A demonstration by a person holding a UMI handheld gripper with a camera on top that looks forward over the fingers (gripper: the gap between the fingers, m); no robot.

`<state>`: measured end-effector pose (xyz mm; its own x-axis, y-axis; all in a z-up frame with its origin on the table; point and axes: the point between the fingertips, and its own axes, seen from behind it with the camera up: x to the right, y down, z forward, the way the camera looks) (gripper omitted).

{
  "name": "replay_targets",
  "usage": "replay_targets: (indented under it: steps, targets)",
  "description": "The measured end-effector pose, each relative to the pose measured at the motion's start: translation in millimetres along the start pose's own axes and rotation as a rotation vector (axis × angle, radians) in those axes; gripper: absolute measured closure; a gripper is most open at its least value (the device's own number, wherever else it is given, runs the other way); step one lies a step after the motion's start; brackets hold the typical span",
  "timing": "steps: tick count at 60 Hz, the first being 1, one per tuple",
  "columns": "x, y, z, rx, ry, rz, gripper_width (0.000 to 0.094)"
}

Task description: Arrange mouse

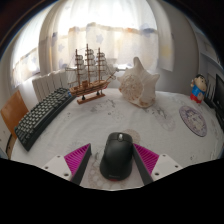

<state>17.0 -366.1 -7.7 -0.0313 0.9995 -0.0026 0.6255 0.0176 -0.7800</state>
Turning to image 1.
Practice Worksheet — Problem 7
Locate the large white conch shell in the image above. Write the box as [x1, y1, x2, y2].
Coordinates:
[117, 56, 161, 109]

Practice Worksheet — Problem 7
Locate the white radiator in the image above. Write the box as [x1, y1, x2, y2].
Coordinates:
[31, 69, 79, 103]

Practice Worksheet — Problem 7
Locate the cartoon boy figurine with clock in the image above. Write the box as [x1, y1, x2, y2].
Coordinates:
[189, 73, 209, 104]

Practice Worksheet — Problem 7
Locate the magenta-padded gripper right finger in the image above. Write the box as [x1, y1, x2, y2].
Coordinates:
[132, 143, 183, 185]

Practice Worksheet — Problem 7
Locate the white star-print curtain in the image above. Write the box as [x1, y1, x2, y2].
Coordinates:
[9, 0, 176, 89]

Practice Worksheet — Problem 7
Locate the wooden sailing ship model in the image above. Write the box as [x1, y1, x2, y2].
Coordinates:
[64, 43, 118, 105]

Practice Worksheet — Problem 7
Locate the white shelf unit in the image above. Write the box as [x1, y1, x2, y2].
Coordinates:
[196, 29, 224, 101]

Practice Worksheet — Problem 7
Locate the black computer monitor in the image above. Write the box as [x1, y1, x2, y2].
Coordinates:
[211, 73, 224, 131]

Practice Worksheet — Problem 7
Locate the white printed tablecloth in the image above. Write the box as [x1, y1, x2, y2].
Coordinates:
[6, 87, 224, 191]

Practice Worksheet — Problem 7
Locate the black keyboard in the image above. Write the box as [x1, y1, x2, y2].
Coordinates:
[13, 87, 77, 152]

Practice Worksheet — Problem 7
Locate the black computer mouse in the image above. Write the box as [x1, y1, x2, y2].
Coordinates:
[99, 131, 135, 182]

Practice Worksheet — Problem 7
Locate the orange wooden chair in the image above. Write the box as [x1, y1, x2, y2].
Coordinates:
[0, 89, 30, 139]

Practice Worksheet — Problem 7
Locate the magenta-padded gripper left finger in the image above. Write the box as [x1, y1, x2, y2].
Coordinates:
[40, 143, 92, 185]

